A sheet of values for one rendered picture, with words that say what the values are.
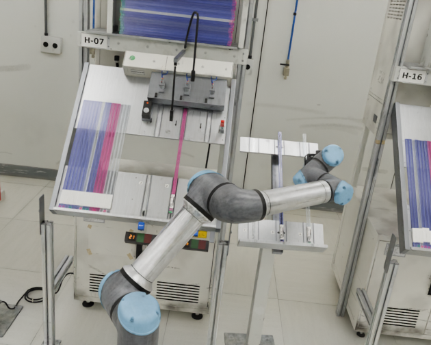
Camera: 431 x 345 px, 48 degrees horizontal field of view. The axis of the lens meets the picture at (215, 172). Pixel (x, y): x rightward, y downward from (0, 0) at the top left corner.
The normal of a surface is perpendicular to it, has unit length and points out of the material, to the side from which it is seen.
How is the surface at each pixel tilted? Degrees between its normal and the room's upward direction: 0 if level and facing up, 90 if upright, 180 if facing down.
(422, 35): 90
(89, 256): 90
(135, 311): 7
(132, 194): 48
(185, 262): 90
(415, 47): 90
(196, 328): 0
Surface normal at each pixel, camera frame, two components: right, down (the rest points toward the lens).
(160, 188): 0.04, -0.37
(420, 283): -0.04, 0.35
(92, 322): 0.11, -0.93
